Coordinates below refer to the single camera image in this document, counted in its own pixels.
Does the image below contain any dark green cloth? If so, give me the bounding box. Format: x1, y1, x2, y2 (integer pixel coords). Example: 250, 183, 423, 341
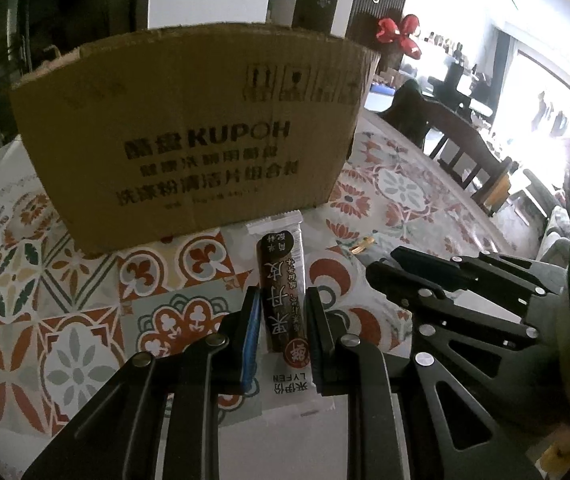
393, 80, 439, 149

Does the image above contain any dark slatted wall panel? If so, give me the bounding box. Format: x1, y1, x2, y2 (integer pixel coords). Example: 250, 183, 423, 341
337, 0, 417, 57

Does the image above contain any patterned table mat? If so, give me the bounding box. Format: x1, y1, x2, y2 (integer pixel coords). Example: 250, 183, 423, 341
0, 115, 521, 441

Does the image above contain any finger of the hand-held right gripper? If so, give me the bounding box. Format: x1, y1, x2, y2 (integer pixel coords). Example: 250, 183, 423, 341
392, 245, 565, 295
366, 260, 541, 356

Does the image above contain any black glass sliding door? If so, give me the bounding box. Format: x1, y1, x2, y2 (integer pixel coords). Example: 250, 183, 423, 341
0, 0, 155, 171

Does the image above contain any brown wooden chair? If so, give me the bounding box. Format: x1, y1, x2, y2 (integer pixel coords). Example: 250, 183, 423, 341
385, 82, 514, 217

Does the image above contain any brown snack bar packet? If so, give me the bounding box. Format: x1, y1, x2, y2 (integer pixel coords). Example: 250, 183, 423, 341
246, 210, 312, 407

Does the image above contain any brown cardboard box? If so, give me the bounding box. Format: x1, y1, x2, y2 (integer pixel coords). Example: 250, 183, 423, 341
9, 22, 382, 256

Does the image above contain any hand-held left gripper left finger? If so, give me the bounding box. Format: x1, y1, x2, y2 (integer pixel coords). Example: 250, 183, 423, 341
22, 285, 266, 480

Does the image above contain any gold candy wrapper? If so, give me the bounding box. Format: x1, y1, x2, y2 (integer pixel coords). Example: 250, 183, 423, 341
347, 236, 379, 256

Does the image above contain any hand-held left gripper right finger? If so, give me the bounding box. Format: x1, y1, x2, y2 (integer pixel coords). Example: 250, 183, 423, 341
305, 287, 546, 480

